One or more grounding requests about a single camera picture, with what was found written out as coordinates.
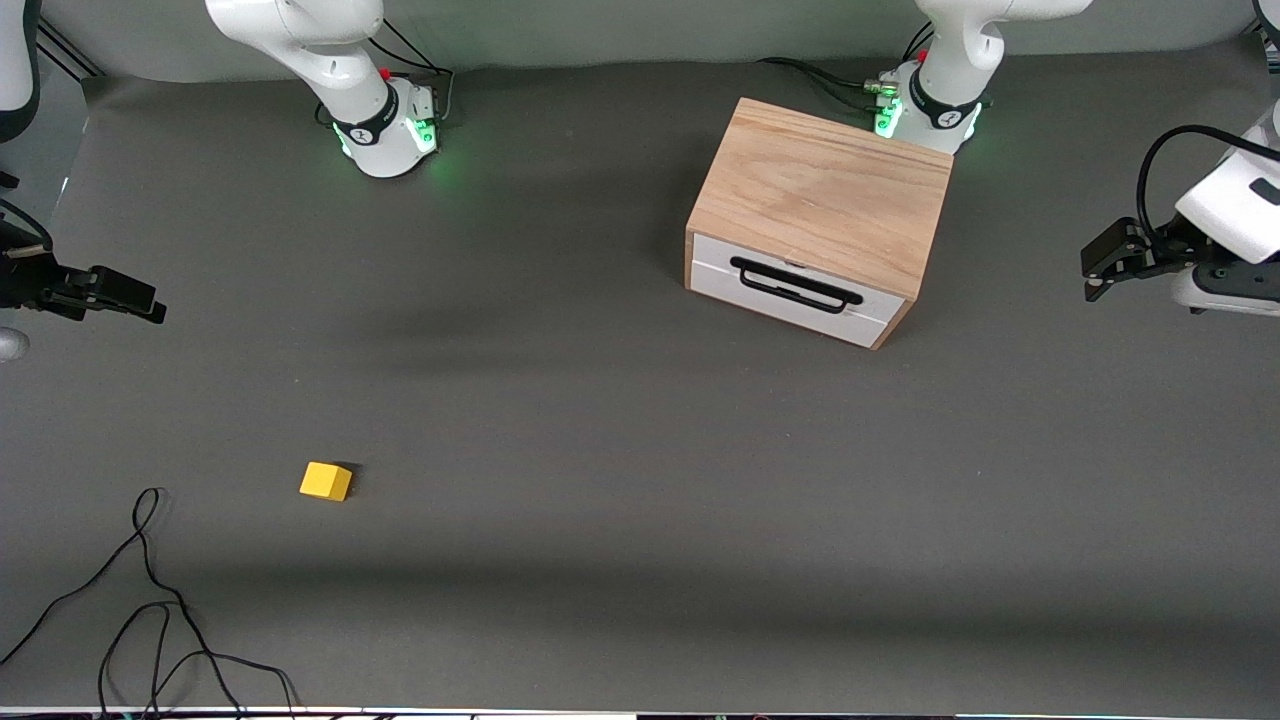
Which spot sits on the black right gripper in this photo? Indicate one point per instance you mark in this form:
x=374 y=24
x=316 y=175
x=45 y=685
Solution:
x=22 y=282

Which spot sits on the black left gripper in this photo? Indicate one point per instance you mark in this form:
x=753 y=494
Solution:
x=1166 y=249

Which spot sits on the yellow wooden block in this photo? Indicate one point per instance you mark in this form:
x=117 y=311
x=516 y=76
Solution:
x=325 y=482

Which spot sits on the white-fronted wooden drawer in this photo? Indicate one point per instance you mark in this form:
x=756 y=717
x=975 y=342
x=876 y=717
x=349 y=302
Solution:
x=720 y=278

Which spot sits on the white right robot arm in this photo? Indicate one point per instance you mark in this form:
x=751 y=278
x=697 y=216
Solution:
x=330 y=60

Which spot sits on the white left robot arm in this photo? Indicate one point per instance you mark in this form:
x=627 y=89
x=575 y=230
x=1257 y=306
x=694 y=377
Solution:
x=955 y=50

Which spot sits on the light wooden drawer cabinet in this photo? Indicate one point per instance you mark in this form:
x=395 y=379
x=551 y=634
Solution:
x=820 y=190

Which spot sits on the dark grey table mat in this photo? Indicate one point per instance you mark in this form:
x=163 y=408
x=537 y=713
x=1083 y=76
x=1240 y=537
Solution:
x=600 y=450

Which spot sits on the black frame bars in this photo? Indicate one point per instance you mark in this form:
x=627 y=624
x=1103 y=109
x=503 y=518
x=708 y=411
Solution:
x=70 y=50

